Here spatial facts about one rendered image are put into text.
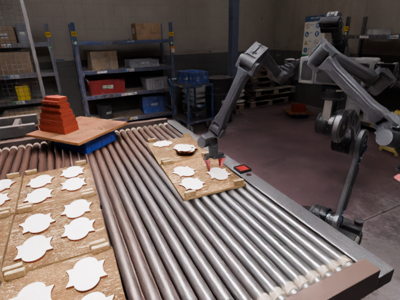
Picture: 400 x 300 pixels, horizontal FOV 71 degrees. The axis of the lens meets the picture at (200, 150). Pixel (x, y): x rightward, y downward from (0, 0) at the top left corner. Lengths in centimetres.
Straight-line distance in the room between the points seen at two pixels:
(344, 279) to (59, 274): 91
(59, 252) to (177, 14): 608
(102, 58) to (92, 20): 89
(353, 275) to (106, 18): 600
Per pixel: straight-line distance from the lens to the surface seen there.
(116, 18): 641
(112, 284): 102
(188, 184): 146
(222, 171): 157
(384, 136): 114
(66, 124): 215
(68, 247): 121
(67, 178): 172
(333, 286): 102
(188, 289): 98
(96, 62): 573
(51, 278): 111
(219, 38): 727
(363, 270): 111
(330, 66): 127
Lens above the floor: 166
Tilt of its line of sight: 22 degrees down
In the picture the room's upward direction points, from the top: 1 degrees counter-clockwise
